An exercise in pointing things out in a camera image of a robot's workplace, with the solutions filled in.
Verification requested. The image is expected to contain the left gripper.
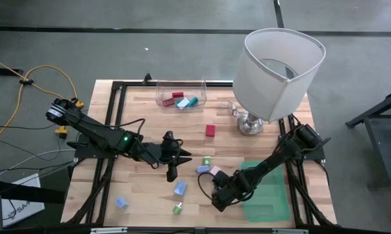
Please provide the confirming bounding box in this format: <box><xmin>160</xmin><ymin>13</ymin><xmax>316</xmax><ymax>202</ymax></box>
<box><xmin>142</xmin><ymin>130</ymin><xmax>194</xmax><ymax>183</ymax></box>

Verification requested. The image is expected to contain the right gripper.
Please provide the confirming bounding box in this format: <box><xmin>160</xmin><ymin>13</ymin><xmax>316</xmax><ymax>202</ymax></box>
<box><xmin>210</xmin><ymin>170</ymin><xmax>246</xmax><ymax>213</ymax></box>

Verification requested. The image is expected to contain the light blue multi-port charger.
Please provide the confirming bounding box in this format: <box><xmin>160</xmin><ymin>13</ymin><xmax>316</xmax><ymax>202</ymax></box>
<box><xmin>173</xmin><ymin>181</ymin><xmax>188</xmax><ymax>196</ymax></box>

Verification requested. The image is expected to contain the white power adapter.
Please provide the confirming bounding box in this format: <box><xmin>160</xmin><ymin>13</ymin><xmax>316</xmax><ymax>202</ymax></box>
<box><xmin>176</xmin><ymin>97</ymin><xmax>191</xmax><ymax>110</ymax></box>

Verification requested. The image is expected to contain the light blue wall charger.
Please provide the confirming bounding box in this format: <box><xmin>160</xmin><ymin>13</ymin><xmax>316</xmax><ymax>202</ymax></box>
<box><xmin>114</xmin><ymin>196</ymin><xmax>129</xmax><ymax>209</ymax></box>

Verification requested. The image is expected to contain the translucent teal plastic tray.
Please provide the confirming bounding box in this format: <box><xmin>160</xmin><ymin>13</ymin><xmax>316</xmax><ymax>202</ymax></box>
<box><xmin>240</xmin><ymin>161</ymin><xmax>293</xmax><ymax>224</ymax></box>

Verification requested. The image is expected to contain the clear plastic bin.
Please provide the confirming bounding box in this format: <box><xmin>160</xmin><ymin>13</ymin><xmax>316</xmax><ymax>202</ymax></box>
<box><xmin>155</xmin><ymin>79</ymin><xmax>207</xmax><ymax>114</ymax></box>

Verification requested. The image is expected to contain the silver table lamp white shade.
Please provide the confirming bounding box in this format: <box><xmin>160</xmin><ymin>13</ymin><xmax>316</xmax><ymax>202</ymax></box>
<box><xmin>232</xmin><ymin>27</ymin><xmax>327</xmax><ymax>137</ymax></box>

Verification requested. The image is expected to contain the black metal stand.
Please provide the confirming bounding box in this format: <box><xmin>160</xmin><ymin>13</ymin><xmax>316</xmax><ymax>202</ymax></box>
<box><xmin>346</xmin><ymin>89</ymin><xmax>391</xmax><ymax>191</ymax></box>

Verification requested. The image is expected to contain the black flat beam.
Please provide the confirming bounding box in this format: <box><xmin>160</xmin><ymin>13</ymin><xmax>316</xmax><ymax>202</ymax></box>
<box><xmin>0</xmin><ymin>178</ymin><xmax>66</xmax><ymax>205</ymax></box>

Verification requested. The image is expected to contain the white printed box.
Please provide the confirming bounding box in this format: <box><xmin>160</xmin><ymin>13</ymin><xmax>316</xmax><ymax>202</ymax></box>
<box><xmin>0</xmin><ymin>173</ymin><xmax>45</xmax><ymax>228</ymax></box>

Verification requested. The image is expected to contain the black floor bar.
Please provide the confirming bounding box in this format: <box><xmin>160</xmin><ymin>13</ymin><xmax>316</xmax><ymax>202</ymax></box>
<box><xmin>0</xmin><ymin>67</ymin><xmax>24</xmax><ymax>76</ymax></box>

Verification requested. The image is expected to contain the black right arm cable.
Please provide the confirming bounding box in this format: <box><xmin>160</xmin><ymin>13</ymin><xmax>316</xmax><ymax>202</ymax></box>
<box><xmin>197</xmin><ymin>171</ymin><xmax>216</xmax><ymax>202</ymax></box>

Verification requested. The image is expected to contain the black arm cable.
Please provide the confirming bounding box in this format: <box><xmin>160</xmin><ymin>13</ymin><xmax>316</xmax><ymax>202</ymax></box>
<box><xmin>197</xmin><ymin>171</ymin><xmax>216</xmax><ymax>202</ymax></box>
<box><xmin>104</xmin><ymin>117</ymin><xmax>183</xmax><ymax>170</ymax></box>

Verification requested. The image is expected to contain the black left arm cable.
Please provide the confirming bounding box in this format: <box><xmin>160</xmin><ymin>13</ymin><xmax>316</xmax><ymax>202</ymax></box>
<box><xmin>104</xmin><ymin>117</ymin><xmax>183</xmax><ymax>170</ymax></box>

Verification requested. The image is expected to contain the white lamp power cord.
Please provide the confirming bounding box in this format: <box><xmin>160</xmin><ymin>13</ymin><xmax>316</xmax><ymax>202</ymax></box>
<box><xmin>220</xmin><ymin>99</ymin><xmax>245</xmax><ymax>120</ymax></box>

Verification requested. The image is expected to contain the silver edge bracket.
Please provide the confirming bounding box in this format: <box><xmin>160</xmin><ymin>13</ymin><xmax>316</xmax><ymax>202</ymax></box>
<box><xmin>90</xmin><ymin>227</ymin><xmax>128</xmax><ymax>234</ymax></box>
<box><xmin>271</xmin><ymin>228</ymin><xmax>310</xmax><ymax>234</ymax></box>

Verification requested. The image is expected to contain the black metal table frame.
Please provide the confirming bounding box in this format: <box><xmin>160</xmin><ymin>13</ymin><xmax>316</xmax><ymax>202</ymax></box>
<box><xmin>64</xmin><ymin>80</ymin><xmax>338</xmax><ymax>228</ymax></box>

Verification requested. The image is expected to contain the white floor cable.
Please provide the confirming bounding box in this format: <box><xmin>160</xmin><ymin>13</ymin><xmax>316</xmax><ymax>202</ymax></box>
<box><xmin>0</xmin><ymin>148</ymin><xmax>76</xmax><ymax>181</ymax></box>

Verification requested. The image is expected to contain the black floor cable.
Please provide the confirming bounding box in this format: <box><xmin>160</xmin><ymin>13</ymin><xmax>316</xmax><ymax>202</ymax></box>
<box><xmin>0</xmin><ymin>122</ymin><xmax>58</xmax><ymax>130</ymax></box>
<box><xmin>0</xmin><ymin>135</ymin><xmax>71</xmax><ymax>162</ymax></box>

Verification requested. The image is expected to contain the yellow floor cable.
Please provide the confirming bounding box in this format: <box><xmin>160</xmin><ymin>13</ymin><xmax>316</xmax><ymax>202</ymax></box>
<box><xmin>0</xmin><ymin>55</ymin><xmax>86</xmax><ymax>150</ymax></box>

